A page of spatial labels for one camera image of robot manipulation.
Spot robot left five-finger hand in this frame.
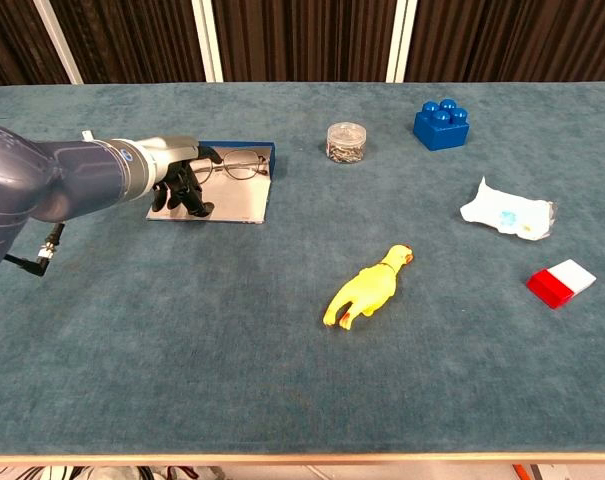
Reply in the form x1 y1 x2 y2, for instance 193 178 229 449
149 135 223 219

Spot eyeglasses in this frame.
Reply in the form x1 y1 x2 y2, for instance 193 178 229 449
190 148 271 182

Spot blue glasses case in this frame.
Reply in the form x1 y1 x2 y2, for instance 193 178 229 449
145 141 278 224

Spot clear jar of clips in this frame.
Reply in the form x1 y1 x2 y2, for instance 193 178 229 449
325 122 368 165

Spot dark brown pleated curtain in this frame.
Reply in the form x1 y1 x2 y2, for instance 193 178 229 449
0 0 605 86

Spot yellow rubber chicken toy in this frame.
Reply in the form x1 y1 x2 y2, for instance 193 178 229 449
322 243 415 331

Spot teal fabric table cover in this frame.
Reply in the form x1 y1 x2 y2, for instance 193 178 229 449
0 82 605 456

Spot blue toy building block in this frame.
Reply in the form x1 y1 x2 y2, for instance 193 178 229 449
412 98 471 152

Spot white plastic packet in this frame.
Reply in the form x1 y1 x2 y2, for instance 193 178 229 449
459 176 558 242

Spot red and white block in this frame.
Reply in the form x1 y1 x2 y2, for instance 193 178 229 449
525 259 598 311

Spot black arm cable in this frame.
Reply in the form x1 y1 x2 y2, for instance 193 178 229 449
4 222 67 278

